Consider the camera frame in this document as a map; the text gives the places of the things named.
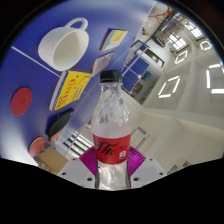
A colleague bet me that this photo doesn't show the blue partition panels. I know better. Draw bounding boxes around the blue partition panels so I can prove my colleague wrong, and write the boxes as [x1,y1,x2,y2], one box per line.
[121,58,151,93]

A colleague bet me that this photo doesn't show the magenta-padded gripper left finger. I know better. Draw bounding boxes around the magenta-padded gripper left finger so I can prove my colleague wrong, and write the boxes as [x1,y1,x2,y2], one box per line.
[57,146,99,190]

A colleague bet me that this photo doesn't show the ceiling lights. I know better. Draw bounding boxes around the ceiling lights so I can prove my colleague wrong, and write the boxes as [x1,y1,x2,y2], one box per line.
[158,19,224,100]

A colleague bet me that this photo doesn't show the white mug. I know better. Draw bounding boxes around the white mug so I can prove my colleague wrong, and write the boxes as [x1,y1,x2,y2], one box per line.
[37,17,90,72]

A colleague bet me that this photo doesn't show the blue and yellow book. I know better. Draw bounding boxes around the blue and yellow book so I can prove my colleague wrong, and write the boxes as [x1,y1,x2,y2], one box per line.
[99,28,129,52]

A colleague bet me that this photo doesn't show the red table tennis paddle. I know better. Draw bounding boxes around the red table tennis paddle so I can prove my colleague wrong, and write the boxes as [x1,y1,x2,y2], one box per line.
[49,128,66,144]
[28,135,47,158]

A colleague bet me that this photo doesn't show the dark door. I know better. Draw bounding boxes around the dark door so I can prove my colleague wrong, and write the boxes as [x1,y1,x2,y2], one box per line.
[144,48,165,63]

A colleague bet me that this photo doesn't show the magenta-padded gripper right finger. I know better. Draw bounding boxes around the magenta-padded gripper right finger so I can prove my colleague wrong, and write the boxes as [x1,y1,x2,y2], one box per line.
[126,146,167,190]

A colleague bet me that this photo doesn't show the person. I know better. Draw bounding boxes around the person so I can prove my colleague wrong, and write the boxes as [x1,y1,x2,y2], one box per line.
[141,26,152,38]

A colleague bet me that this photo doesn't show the brown cardboard box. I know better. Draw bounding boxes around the brown cardboard box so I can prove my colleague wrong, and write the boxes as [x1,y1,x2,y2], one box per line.
[35,145,69,176]

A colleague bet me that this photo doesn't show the clear red-labelled drink bottle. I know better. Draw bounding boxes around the clear red-labelled drink bottle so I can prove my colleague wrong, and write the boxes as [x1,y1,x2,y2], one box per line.
[90,69,134,191]

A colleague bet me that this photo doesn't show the blue table tennis table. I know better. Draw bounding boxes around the blue table tennis table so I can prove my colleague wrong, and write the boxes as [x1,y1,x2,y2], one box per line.
[128,39,151,60]

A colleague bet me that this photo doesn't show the red-legged blue table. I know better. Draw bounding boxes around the red-legged blue table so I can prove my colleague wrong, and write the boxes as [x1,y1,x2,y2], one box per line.
[154,4,179,26]

